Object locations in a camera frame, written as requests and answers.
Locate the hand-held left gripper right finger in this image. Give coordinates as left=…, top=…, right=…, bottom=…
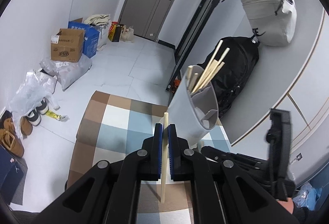
left=168, top=123, right=300, bottom=224

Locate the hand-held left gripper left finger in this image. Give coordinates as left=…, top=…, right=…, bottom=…
left=38, top=123, right=163, bottom=224

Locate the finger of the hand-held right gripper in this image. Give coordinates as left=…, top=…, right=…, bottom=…
left=233, top=154, right=269, bottom=186
left=201, top=146, right=235, bottom=163

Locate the pale wooden chopstick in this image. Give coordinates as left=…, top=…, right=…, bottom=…
left=160, top=112, right=170, bottom=203

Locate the white divided utensil holder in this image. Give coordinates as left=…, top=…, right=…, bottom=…
left=168, top=65, right=219, bottom=146

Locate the bunch of chopsticks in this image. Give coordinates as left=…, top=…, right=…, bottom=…
left=187, top=40, right=230, bottom=93

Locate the person's right hand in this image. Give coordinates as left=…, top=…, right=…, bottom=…
left=278, top=200, right=295, bottom=214

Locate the checkered tablecloth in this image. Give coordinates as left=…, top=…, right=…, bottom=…
left=67, top=91, right=232, bottom=224

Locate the blue plastic bag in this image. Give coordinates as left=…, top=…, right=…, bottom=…
left=293, top=180, right=323, bottom=210

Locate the black backpack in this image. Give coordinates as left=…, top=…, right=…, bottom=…
left=197, top=36, right=259, bottom=118

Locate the crumpled yellow wrapper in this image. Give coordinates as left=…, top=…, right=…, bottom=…
left=46, top=110, right=70, bottom=122

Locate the grey plastic mail bag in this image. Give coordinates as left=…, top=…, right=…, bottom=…
left=40, top=56, right=92, bottom=91

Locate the beige plastic bag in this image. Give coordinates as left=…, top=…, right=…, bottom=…
left=120, top=25, right=134, bottom=43

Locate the black paper bag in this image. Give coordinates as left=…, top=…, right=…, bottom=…
left=112, top=24, right=125, bottom=43

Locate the black white sneaker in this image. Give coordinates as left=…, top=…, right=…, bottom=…
left=37, top=99, right=50, bottom=115
left=26, top=108, right=42, bottom=125

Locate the white sack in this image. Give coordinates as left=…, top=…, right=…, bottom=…
left=96, top=22, right=111, bottom=51

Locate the red yellow bag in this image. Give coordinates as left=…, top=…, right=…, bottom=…
left=108, top=21, right=121, bottom=41

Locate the blue cardboard box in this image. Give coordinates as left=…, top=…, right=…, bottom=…
left=68, top=18, right=101, bottom=59

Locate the light grey hanging bag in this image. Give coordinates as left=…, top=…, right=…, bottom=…
left=240, top=0, right=297, bottom=47

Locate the brown cardboard box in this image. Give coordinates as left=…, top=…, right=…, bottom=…
left=51, top=28, right=86, bottom=63

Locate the brown suede shoe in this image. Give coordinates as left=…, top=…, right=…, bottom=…
left=0, top=111, right=16, bottom=132
left=0, top=128, right=25, bottom=158
left=20, top=116, right=32, bottom=136

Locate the clear plastic bag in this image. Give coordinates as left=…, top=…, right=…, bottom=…
left=9, top=71, right=58, bottom=122

